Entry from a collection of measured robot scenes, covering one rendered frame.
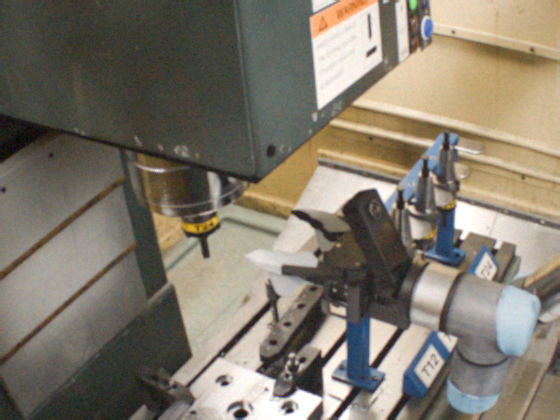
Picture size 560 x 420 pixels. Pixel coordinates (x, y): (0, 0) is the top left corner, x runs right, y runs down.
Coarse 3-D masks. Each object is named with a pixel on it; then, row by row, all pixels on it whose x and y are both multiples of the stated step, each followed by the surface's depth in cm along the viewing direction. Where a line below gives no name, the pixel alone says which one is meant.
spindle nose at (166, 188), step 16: (128, 160) 86; (144, 160) 83; (160, 160) 82; (144, 176) 84; (160, 176) 83; (176, 176) 83; (192, 176) 83; (208, 176) 84; (224, 176) 85; (144, 192) 86; (160, 192) 84; (176, 192) 84; (192, 192) 84; (208, 192) 85; (224, 192) 86; (240, 192) 88; (160, 208) 86; (176, 208) 86; (192, 208) 85; (208, 208) 86
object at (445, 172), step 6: (444, 150) 130; (450, 150) 130; (438, 156) 132; (444, 156) 130; (450, 156) 130; (438, 162) 132; (444, 162) 131; (450, 162) 131; (438, 168) 132; (444, 168) 131; (450, 168) 131; (438, 174) 133; (444, 174) 132; (450, 174) 132; (438, 180) 133; (444, 180) 132; (450, 180) 132
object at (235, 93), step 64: (0, 0) 76; (64, 0) 69; (128, 0) 64; (192, 0) 60; (256, 0) 59; (0, 64) 83; (64, 64) 75; (128, 64) 69; (192, 64) 64; (256, 64) 62; (384, 64) 85; (64, 128) 82; (128, 128) 74; (192, 128) 68; (256, 128) 65; (320, 128) 75
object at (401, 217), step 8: (392, 208) 116; (408, 208) 116; (392, 216) 117; (400, 216) 115; (408, 216) 116; (400, 224) 116; (408, 224) 117; (400, 232) 117; (408, 232) 117; (408, 240) 118
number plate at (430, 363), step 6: (432, 348) 134; (426, 354) 132; (432, 354) 133; (438, 354) 134; (420, 360) 131; (426, 360) 132; (432, 360) 133; (438, 360) 134; (420, 366) 130; (426, 366) 131; (432, 366) 132; (438, 366) 133; (420, 372) 129; (426, 372) 130; (432, 372) 131; (420, 378) 129; (426, 378) 130; (432, 378) 131; (426, 384) 129
